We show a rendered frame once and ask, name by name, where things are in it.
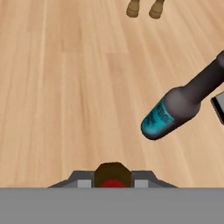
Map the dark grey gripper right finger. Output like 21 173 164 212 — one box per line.
130 170 179 189

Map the olive brown rounded foot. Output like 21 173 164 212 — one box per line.
125 0 141 18
148 0 166 20

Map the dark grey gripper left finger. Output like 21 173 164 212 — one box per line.
47 170 95 189

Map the dark bottle with teal label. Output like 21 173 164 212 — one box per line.
140 50 224 141

